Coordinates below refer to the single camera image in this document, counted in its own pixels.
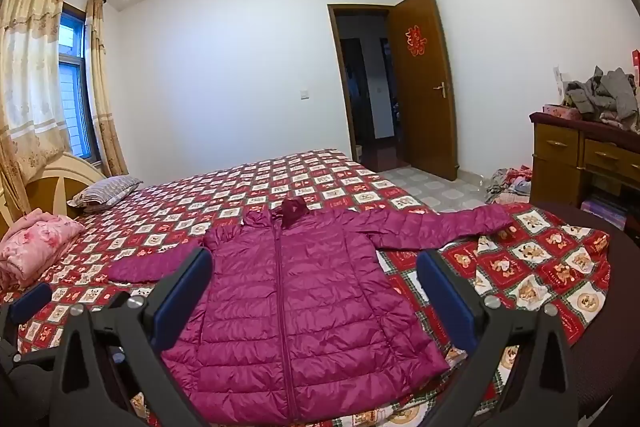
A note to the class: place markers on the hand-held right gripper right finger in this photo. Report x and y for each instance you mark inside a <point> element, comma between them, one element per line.
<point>445,302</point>

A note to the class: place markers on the red paper door decoration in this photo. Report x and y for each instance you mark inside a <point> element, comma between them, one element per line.
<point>415,42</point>

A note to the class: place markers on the pink folded blanket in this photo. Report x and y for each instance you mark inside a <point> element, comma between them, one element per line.
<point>35,242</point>

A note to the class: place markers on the pile of grey clothes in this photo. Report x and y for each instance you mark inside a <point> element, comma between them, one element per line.
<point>605,97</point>

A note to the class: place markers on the window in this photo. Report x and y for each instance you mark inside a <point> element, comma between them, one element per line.
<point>72,92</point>

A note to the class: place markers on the white wall paper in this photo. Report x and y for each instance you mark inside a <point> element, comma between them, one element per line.
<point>557,74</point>

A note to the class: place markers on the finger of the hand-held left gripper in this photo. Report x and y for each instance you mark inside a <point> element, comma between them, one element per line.
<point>30,303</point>

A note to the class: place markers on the pink box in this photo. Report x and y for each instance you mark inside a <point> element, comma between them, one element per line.
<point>557,111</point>

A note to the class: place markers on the red printed bedspread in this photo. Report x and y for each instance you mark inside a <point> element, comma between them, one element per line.
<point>300,179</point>

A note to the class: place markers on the red wall hanging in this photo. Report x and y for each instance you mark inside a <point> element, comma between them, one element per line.
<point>635,67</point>

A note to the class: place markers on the wide beige floral curtain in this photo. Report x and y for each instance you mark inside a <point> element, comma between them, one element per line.
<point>30,72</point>

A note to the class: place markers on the dark maroon round furniture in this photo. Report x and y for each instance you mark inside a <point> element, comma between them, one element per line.
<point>615,332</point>

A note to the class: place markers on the brown door frame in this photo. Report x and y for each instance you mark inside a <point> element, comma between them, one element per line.
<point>336,57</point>

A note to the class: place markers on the narrow beige floral curtain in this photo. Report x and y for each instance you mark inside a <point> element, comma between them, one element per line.
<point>102,107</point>

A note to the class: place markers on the brown wooden door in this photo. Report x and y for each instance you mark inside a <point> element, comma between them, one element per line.
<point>425,127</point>

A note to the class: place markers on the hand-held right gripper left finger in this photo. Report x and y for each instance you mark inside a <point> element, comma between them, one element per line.
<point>182,299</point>

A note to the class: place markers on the stack of boxes under desk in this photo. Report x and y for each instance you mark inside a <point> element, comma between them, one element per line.
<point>605,209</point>

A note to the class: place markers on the heap of clothes on floor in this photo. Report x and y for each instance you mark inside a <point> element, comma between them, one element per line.
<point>510,184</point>

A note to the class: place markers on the white wall switch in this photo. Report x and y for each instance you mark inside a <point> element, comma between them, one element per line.
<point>304,94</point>

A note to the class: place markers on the magenta puffer jacket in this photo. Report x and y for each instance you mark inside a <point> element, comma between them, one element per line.
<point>310,307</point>

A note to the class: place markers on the striped pillow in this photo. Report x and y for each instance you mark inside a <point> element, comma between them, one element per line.
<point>107,190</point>

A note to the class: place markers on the wooden desk with drawers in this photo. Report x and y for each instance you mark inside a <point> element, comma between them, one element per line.
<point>555,157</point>

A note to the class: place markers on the wooden bed headboard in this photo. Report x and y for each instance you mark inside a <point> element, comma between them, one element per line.
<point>65,179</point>

